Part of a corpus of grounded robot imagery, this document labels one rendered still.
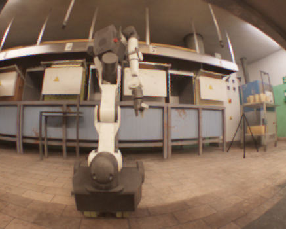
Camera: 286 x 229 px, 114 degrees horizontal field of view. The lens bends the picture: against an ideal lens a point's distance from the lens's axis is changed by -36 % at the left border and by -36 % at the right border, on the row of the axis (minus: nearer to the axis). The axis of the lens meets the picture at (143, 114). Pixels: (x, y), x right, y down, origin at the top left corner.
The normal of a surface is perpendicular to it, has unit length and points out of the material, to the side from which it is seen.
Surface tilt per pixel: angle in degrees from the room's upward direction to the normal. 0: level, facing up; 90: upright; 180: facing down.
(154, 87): 90
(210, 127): 90
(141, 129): 90
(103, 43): 93
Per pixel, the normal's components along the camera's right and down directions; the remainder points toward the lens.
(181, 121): 0.20, -0.08
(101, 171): 0.14, -0.32
